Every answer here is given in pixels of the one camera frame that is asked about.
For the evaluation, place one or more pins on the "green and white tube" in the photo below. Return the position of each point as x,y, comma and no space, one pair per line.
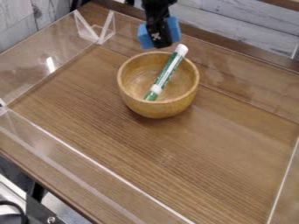
166,74

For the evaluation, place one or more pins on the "light wooden bowl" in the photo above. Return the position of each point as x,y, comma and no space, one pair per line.
137,76

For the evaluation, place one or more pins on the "clear acrylic tray wall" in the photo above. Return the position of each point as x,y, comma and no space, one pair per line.
217,165

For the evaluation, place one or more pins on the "blue rectangular block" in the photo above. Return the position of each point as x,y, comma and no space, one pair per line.
176,31

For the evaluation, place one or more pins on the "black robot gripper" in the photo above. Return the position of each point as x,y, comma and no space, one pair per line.
158,34

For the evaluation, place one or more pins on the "black metal table leg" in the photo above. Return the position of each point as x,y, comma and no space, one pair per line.
38,212

